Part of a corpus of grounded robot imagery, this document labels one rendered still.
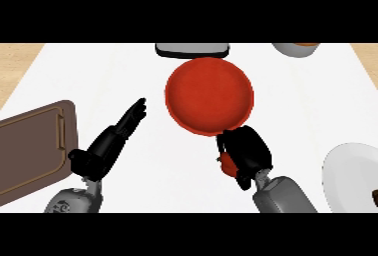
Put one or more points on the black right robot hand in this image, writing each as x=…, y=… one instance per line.
x=251, y=150

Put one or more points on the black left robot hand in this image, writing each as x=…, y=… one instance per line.
x=103, y=148

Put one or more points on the red bell pepper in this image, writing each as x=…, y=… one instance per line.
x=227, y=164

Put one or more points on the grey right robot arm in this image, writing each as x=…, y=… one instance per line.
x=282, y=195

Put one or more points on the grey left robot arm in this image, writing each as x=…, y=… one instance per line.
x=74, y=200

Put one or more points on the red bowl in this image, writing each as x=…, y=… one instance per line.
x=209, y=95

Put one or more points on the white plate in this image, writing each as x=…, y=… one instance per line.
x=350, y=178

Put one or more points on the brown cutting board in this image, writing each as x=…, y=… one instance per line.
x=32, y=151

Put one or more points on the dark brown object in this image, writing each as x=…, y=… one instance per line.
x=375, y=197

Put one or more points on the white cup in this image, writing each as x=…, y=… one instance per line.
x=297, y=49

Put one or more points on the grey and black appliance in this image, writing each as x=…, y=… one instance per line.
x=192, y=50

